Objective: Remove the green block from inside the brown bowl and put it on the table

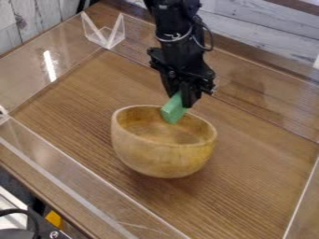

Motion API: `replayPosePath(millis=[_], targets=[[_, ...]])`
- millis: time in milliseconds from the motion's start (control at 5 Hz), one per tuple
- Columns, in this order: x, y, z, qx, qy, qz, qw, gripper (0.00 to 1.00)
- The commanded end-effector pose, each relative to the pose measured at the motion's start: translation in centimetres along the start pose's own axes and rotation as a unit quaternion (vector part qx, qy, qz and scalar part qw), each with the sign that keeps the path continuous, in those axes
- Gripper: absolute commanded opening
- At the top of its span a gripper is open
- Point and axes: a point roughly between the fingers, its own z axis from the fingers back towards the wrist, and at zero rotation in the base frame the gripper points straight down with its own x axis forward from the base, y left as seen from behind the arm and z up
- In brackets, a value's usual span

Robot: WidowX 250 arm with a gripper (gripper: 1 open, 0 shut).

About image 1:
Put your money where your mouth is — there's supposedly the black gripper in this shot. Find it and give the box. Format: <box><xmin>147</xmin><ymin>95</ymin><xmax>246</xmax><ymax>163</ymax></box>
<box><xmin>147</xmin><ymin>32</ymin><xmax>216</xmax><ymax>108</ymax></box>

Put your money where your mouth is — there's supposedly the green rectangular block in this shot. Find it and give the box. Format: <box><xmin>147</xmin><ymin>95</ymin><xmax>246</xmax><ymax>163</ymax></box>
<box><xmin>160</xmin><ymin>91</ymin><xmax>187</xmax><ymax>124</ymax></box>

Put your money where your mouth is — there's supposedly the brown wooden bowl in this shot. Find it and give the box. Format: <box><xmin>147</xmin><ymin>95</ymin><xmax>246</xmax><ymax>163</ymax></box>
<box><xmin>111</xmin><ymin>105</ymin><xmax>218</xmax><ymax>178</ymax></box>

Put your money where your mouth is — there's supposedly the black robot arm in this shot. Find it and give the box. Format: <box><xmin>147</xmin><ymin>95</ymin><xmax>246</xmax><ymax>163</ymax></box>
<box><xmin>143</xmin><ymin>0</ymin><xmax>216</xmax><ymax>108</ymax></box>

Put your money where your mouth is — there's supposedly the yellow and black device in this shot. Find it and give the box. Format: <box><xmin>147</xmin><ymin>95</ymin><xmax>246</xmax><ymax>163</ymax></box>
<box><xmin>27</xmin><ymin>211</ymin><xmax>87</xmax><ymax>239</ymax></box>

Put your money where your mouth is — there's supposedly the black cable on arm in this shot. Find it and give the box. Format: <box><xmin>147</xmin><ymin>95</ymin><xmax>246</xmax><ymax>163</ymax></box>
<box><xmin>191</xmin><ymin>17</ymin><xmax>215</xmax><ymax>52</ymax></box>

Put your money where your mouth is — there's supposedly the clear acrylic corner bracket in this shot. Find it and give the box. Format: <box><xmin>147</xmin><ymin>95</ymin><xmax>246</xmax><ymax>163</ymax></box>
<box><xmin>80</xmin><ymin>12</ymin><xmax>125</xmax><ymax>49</ymax></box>

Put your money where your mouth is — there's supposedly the clear acrylic front wall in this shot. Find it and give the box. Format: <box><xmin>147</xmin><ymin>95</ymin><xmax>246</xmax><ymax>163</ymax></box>
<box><xmin>0</xmin><ymin>116</ymin><xmax>191</xmax><ymax>239</ymax></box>

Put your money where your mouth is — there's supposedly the black cable at corner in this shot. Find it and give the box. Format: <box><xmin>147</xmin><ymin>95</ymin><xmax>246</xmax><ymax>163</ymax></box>
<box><xmin>0</xmin><ymin>207</ymin><xmax>41</xmax><ymax>239</ymax></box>

